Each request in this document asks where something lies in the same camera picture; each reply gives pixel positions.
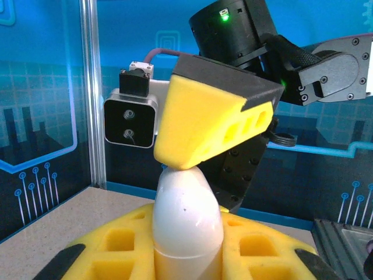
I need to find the aluminium corner post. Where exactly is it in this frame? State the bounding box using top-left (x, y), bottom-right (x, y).
top-left (79, 0), bottom-right (108, 190)

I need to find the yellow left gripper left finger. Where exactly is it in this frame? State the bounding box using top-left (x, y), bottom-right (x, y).
top-left (33, 202), bottom-right (158, 280)

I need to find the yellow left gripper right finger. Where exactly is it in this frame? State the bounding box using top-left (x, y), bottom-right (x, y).
top-left (220, 206), bottom-right (342, 280)

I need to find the white earbud charging case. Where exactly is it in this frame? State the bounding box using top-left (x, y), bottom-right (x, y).
top-left (152, 166), bottom-right (225, 280)

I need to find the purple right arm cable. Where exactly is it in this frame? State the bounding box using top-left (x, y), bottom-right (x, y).
top-left (145, 48), bottom-right (202, 64)

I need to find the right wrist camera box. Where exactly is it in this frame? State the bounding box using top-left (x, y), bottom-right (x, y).
top-left (103, 60), bottom-right (160, 149)

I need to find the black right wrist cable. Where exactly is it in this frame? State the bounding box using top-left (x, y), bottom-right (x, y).
top-left (272, 132), bottom-right (298, 146)

